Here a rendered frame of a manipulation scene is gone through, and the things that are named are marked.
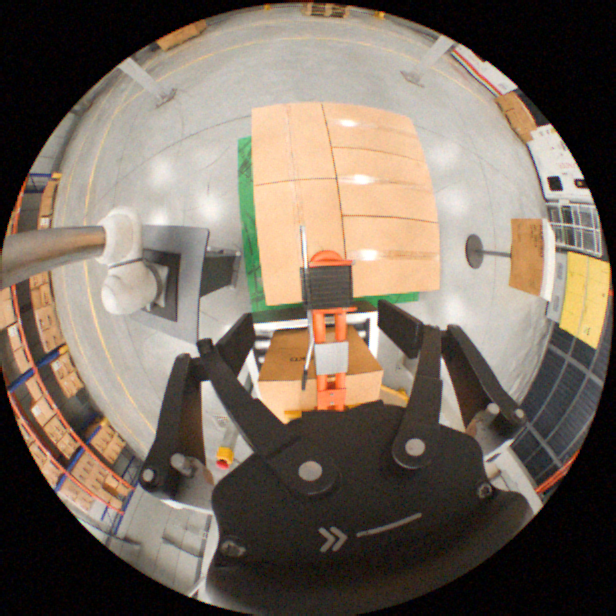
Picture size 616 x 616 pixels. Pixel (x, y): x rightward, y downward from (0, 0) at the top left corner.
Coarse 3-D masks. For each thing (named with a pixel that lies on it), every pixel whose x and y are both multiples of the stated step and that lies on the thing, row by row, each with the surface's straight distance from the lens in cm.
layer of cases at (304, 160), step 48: (288, 144) 104; (336, 144) 106; (384, 144) 118; (288, 192) 89; (336, 192) 91; (384, 192) 100; (432, 192) 121; (288, 240) 84; (336, 240) 85; (384, 240) 93; (432, 240) 112; (288, 288) 85; (384, 288) 94; (432, 288) 113
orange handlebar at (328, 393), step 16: (320, 256) 29; (336, 256) 29; (320, 320) 31; (336, 320) 32; (320, 336) 32; (336, 336) 33; (320, 384) 38; (336, 384) 39; (320, 400) 41; (336, 400) 41
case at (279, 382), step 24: (288, 336) 83; (264, 360) 67; (288, 360) 65; (312, 360) 63; (360, 360) 63; (264, 384) 57; (288, 384) 56; (312, 384) 56; (360, 384) 60; (288, 408) 64; (312, 408) 64
